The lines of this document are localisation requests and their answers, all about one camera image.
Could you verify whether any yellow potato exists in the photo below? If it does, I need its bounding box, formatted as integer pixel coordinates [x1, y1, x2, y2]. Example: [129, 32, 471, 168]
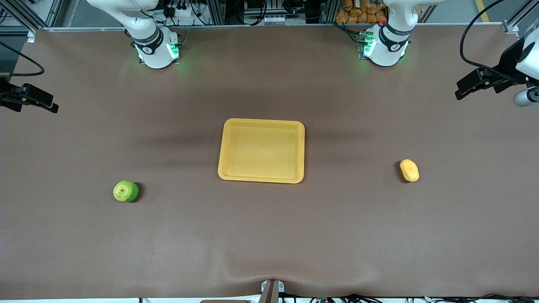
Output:
[399, 159, 420, 183]

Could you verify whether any green apple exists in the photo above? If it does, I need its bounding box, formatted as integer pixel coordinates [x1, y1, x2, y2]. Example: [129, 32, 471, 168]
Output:
[113, 180, 139, 203]

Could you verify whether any yellow plastic tray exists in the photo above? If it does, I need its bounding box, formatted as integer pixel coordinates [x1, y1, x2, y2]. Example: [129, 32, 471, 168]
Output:
[218, 118, 305, 184]

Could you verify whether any bag of orange snacks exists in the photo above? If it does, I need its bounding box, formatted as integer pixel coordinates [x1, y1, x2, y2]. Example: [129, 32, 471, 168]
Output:
[336, 0, 388, 24]

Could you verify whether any white power strip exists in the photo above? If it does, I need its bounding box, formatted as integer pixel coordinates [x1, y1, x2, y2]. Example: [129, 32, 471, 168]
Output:
[166, 3, 198, 19]

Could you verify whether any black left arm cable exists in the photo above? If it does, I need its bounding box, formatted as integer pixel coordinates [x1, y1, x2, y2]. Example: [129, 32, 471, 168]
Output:
[460, 0, 512, 81]

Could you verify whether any aluminium diagonal frame profile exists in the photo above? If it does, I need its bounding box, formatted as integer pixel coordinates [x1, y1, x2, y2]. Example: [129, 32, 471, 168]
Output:
[0, 0, 64, 28]
[503, 0, 539, 30]

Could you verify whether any aluminium frame post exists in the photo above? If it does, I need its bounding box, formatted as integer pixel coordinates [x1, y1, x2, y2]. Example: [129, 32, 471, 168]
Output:
[320, 0, 338, 24]
[206, 0, 226, 25]

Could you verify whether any black electronics box with cables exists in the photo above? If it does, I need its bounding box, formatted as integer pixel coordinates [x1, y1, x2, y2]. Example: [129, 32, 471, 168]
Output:
[243, 0, 310, 25]

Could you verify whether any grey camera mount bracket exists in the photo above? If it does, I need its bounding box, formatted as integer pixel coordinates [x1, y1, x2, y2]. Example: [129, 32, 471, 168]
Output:
[260, 279, 285, 303]

